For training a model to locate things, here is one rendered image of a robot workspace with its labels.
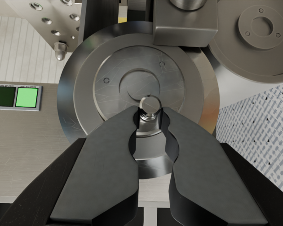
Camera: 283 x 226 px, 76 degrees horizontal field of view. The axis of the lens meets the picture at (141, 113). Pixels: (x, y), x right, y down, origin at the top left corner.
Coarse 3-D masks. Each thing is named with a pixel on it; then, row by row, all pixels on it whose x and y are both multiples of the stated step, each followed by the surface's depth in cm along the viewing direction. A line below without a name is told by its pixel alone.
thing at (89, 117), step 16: (96, 48) 16; (112, 48) 16; (160, 48) 17; (176, 48) 17; (96, 64) 16; (192, 64) 16; (80, 80) 16; (192, 80) 16; (80, 96) 16; (192, 96) 16; (80, 112) 15; (96, 112) 16; (192, 112) 16; (144, 144) 15; (160, 144) 15
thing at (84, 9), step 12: (84, 0) 19; (96, 0) 23; (108, 0) 31; (84, 12) 19; (96, 12) 23; (108, 12) 31; (84, 24) 18; (96, 24) 23; (108, 24) 32; (84, 36) 19
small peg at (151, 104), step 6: (150, 96) 11; (144, 102) 11; (150, 102) 11; (156, 102) 11; (144, 108) 11; (150, 108) 11; (156, 108) 11; (144, 114) 11; (150, 114) 11; (156, 114) 11; (144, 120) 14; (150, 120) 14
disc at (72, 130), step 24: (120, 24) 17; (144, 24) 18; (192, 48) 17; (72, 72) 17; (72, 96) 16; (216, 96) 17; (72, 120) 16; (216, 120) 16; (144, 168) 15; (168, 168) 15
